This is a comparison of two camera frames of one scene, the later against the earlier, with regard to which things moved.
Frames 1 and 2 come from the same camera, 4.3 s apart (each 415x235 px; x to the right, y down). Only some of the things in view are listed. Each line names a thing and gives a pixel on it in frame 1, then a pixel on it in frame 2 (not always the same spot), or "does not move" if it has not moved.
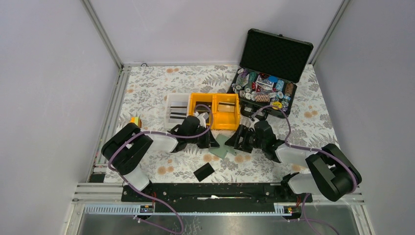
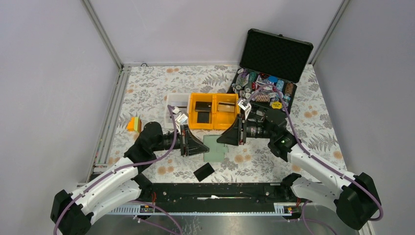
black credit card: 203,172 does not move
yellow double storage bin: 225,106 does not move
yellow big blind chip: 277,104 does not move
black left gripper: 209,142 to 189,143
